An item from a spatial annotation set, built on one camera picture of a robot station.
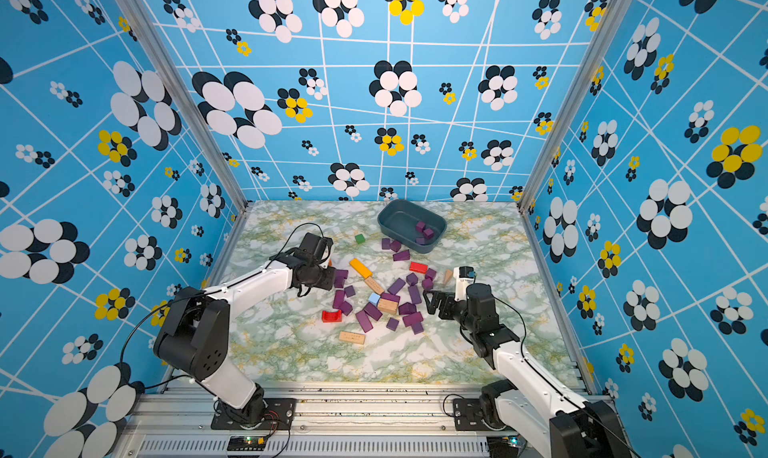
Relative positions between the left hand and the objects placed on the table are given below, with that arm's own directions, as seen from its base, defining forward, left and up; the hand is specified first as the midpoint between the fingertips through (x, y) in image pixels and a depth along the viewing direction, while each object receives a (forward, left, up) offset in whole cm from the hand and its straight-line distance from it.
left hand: (334, 274), depth 93 cm
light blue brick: (-6, -13, -3) cm, 15 cm away
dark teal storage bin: (+28, -21, -6) cm, 35 cm away
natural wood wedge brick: (+2, -37, -4) cm, 37 cm away
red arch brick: (-12, 0, -5) cm, 13 cm away
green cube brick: (+18, -7, -5) cm, 20 cm away
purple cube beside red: (+3, -31, -5) cm, 32 cm away
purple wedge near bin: (+11, -22, -6) cm, 25 cm away
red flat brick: (+5, -28, -5) cm, 28 cm away
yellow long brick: (+5, -8, -5) cm, 11 cm away
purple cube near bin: (+15, -16, -3) cm, 22 cm away
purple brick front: (-13, -10, -6) cm, 17 cm away
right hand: (-8, -33, +3) cm, 34 cm away
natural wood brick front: (-18, -7, -5) cm, 20 cm away
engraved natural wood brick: (-3, -14, -5) cm, 15 cm away
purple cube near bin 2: (+15, -19, -4) cm, 25 cm away
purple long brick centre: (-4, -26, -6) cm, 27 cm away
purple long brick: (-1, -20, -5) cm, 20 cm away
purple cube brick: (+20, -32, -3) cm, 37 cm away
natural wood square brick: (-9, -17, -4) cm, 20 cm away
